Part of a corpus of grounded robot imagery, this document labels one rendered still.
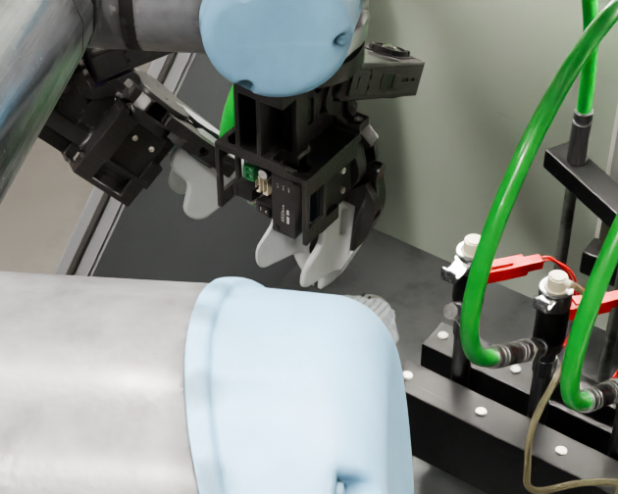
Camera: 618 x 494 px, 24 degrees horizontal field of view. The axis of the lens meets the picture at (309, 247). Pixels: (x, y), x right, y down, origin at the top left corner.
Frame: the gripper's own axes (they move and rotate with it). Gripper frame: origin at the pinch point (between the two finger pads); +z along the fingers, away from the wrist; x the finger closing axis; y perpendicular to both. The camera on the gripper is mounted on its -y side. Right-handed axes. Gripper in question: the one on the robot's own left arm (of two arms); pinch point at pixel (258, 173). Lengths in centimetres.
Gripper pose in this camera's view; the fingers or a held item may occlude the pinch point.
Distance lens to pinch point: 112.8
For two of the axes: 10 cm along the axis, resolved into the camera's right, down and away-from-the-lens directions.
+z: 7.1, 4.8, 5.2
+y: -6.3, 7.6, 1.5
